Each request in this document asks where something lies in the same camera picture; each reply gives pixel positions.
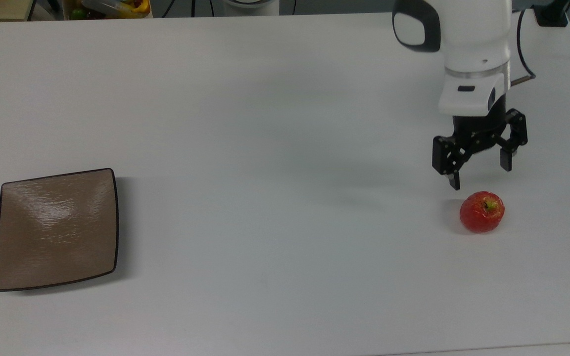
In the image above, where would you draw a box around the thin black floor cable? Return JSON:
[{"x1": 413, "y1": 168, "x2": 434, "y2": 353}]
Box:
[{"x1": 161, "y1": 0, "x2": 216, "y2": 18}]

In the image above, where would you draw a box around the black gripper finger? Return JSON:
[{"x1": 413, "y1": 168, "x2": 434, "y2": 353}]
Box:
[
  {"x1": 431, "y1": 135, "x2": 472, "y2": 191},
  {"x1": 494, "y1": 108, "x2": 529, "y2": 172}
]

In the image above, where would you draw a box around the black clamp mount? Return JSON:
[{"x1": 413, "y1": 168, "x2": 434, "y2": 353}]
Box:
[{"x1": 531, "y1": 0, "x2": 570, "y2": 28}]

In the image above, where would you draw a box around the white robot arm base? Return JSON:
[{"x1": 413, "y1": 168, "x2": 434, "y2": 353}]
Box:
[{"x1": 220, "y1": 0, "x2": 282, "y2": 9}]

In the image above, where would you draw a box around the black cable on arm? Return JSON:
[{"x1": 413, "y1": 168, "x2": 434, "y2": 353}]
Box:
[{"x1": 510, "y1": 8, "x2": 537, "y2": 86}]

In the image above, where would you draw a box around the clear bin of toy fruit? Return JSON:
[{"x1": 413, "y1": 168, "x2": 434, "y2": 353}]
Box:
[{"x1": 64, "y1": 0, "x2": 152, "y2": 21}]

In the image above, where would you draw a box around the red apple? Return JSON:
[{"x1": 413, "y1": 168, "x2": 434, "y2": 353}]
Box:
[{"x1": 459, "y1": 191, "x2": 506, "y2": 234}]

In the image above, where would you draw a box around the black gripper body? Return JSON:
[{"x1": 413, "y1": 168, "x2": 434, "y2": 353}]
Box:
[{"x1": 452, "y1": 93, "x2": 508, "y2": 152}]

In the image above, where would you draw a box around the square brown ceramic plate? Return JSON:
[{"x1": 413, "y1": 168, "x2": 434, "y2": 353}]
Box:
[{"x1": 0, "y1": 168, "x2": 120, "y2": 292}]

